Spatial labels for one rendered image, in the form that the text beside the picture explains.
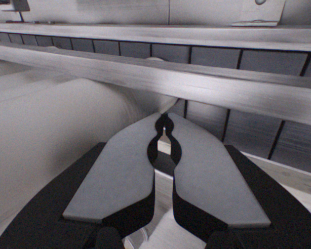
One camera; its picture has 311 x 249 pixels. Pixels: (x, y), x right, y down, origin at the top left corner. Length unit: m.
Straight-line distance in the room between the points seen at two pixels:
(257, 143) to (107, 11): 0.23
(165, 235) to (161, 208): 0.07
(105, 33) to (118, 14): 0.06
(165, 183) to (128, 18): 0.21
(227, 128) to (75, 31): 0.20
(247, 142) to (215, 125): 0.03
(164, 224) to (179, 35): 0.27
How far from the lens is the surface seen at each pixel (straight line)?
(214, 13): 0.21
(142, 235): 0.38
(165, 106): 0.15
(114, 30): 0.21
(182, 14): 0.22
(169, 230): 0.33
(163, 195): 0.27
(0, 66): 0.24
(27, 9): 0.31
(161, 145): 0.17
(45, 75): 0.21
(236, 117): 0.17
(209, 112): 0.17
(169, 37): 0.17
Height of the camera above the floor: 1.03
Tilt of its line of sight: 47 degrees down
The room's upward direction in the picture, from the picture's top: 129 degrees counter-clockwise
